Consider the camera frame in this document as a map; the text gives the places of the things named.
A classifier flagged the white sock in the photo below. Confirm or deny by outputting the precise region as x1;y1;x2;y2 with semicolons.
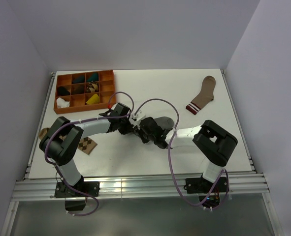
56;97;70;109

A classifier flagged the black sock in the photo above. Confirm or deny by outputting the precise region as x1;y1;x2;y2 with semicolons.
57;87;70;97

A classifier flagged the grey sock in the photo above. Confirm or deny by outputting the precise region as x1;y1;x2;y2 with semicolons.
154;117;174;129

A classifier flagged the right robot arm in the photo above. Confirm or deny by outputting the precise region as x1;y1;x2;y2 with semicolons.
130;115;238;192

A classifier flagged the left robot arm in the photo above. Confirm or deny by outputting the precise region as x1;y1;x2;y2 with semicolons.
39;103;131;196

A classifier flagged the yellow rolled sock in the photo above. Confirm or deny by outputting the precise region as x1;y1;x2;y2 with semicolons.
86;94;100;105

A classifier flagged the brown argyle rolled sock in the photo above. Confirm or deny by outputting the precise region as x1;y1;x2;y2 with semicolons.
86;82;99;93

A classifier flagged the tan argyle sock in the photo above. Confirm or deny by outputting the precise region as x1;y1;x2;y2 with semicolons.
38;127;97;155

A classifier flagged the orange compartment tray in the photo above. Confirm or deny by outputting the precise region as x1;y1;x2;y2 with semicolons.
54;70;117;114

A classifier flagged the dark brown rolled sock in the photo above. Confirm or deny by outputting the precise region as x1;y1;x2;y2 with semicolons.
71;84;85;95

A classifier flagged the dark blue rolled sock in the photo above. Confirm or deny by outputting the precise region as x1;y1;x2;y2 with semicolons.
72;75;85;84

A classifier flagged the tan sock maroon striped cuff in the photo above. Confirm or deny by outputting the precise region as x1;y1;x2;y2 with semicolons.
186;76;216;115

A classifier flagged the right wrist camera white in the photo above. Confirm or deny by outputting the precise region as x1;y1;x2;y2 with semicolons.
129;110;146;126

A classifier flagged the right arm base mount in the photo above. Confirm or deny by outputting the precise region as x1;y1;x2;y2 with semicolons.
183;177;229;195

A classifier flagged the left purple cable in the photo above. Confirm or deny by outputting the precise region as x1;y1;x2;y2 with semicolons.
44;91;135;217

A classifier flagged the purple cable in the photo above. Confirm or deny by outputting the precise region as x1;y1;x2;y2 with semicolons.
44;91;135;217
135;98;229;209

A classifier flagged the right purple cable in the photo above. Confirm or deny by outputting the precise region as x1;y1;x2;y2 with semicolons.
135;98;229;209

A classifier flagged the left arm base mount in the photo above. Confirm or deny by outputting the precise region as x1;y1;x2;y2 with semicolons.
54;181;100;213

